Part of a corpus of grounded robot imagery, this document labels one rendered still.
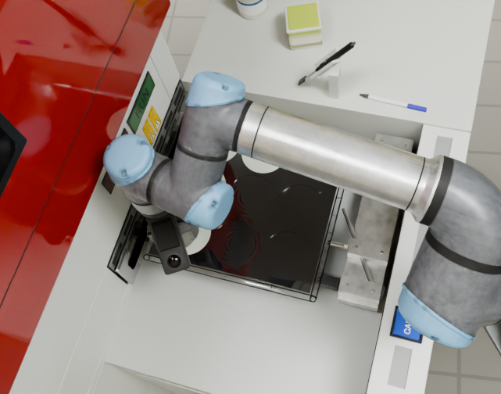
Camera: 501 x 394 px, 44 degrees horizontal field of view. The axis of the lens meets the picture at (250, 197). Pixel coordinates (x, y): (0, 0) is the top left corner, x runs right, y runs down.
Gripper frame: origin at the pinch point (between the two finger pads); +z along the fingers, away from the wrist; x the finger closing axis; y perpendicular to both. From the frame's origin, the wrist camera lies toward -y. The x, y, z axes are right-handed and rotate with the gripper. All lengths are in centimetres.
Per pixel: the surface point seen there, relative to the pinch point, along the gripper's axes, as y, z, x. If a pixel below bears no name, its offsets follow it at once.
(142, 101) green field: 26.5, -12.9, 0.4
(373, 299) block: -17.9, 6.5, -32.7
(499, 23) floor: 97, 97, -124
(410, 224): -7.2, 1.3, -43.1
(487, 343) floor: -20, 97, -74
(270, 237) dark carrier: 0.0, 7.3, -16.5
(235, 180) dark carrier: 14.8, 7.2, -12.4
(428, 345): -29.4, 1.3, -38.7
